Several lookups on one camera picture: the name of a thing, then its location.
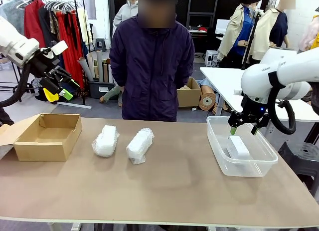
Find tall grey cardboard tube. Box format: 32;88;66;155
96;50;104;82

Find grey fuzzy coat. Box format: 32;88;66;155
0;0;25;36

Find grey leaning cardboard tube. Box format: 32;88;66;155
76;56;94;82

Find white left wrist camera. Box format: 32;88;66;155
41;40;69;60

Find person in purple jacket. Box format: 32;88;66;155
109;0;195;122

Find red coat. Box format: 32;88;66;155
24;0;47;48

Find red dress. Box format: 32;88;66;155
55;10;85;91

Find mannequin cream jacket navy top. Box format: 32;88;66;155
250;0;291;64

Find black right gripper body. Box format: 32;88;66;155
240;94;270;120

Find white table frame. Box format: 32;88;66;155
47;222;84;231

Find cream cardboard tube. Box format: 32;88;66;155
86;53;97;81

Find black plastic stool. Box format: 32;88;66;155
278;141;319;192

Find white monitor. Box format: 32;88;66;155
215;18;230;34

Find black diagonal stand leg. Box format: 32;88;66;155
304;122;319;144

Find yellow floor object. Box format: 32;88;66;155
43;87;60;103

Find black tripod stand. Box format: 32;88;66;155
241;8;265;71

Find mannequin beige jacket blue shirt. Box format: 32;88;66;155
217;0;262;69

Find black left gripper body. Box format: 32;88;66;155
29;50;60;80

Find brown kraft paper roll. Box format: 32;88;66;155
198;85;217;112

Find white computer tower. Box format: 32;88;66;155
204;50;219;67

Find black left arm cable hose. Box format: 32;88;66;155
0;62;32;108

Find small grey stool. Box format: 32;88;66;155
94;37;107;52

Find white background table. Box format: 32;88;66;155
200;66;319;123

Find cream hanging garment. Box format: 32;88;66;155
76;7;93;46

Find white rectangular power strip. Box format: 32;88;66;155
225;135;251;160

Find black metal clothes rack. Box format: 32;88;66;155
0;0;92;109

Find black storage bin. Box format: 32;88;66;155
88;80;117;99

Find black hanging garment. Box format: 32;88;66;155
38;6;60;54

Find mannequin pink top grey skirt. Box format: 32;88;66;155
299;7;319;52

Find person in grey hoodie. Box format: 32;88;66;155
112;0;139;29

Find open brown cardboard box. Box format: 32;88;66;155
0;113;83;162

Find cardboard box with open flaps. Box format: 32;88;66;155
176;77;202;109

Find clear plastic container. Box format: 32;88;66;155
206;115;279;178

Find person in dark clothes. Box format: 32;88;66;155
0;105;15;127

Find floor mannequin in green top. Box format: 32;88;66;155
99;85;124;107

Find bubble-wrapped white clock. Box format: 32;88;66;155
91;125;120;158
126;128;155;165

